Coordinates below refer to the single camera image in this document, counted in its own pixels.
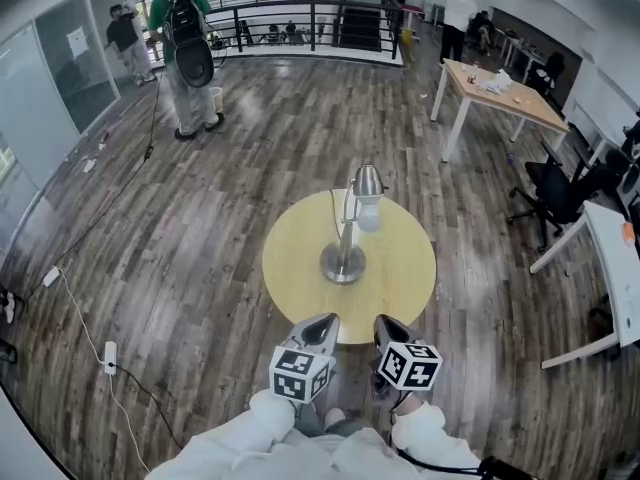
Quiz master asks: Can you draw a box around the short black cable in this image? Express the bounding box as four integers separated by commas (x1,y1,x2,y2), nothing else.
114,364,184,450

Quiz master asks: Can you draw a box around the black box device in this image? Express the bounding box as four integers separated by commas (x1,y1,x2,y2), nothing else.
478,455,536,480

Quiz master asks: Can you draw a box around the white cable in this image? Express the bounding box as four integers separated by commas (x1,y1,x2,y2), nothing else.
56,269,152,474

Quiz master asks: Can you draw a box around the person's white clothed torso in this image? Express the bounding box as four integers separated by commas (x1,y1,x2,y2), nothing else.
234,426,401,480

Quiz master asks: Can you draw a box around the dark staircase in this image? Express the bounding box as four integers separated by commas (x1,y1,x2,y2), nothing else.
339,6,384,49

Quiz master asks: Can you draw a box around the white desk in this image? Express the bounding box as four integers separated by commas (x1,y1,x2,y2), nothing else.
529,199,640,370

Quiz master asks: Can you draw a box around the thin dark power cord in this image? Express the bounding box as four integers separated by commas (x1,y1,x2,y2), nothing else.
328,189,342,239

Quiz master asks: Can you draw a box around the black metal railing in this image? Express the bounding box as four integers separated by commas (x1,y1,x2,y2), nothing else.
202,0,405,67

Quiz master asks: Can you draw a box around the long black floor cable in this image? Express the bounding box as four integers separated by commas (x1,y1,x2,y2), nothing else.
24,74,162,304

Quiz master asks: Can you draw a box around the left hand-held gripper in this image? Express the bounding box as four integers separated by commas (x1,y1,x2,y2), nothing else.
269,313,341,437

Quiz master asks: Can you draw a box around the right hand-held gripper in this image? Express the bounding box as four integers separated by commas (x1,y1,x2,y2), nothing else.
369,314,444,404

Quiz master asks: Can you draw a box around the person's left forearm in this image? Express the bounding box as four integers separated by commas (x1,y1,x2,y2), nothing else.
147,389,296,480

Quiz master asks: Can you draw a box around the white table with dark edge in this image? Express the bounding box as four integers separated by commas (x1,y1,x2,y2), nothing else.
0,382,71,480

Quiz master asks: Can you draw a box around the person's right leg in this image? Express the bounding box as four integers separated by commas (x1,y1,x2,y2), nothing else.
343,416,374,438

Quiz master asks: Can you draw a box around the white paper notice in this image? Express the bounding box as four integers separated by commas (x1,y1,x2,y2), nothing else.
66,25,91,60

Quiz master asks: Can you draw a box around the person's right forearm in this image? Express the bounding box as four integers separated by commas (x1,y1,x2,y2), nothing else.
390,391,484,480

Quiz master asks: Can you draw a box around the silver metal desk lamp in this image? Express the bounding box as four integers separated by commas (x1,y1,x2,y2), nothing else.
319,163,386,287

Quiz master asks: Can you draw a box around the round yellow wooden table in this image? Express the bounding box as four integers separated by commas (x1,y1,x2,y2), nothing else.
261,188,438,346

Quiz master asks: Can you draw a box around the dark bag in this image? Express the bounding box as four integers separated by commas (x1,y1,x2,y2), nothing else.
586,294,614,345

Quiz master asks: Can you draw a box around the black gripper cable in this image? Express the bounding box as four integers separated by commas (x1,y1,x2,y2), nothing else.
389,407,484,475

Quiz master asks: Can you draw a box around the wooden table with white legs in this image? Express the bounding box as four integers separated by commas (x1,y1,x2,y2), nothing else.
430,57,572,165

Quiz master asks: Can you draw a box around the white tissue pile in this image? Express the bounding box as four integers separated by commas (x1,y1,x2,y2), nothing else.
476,68,514,95

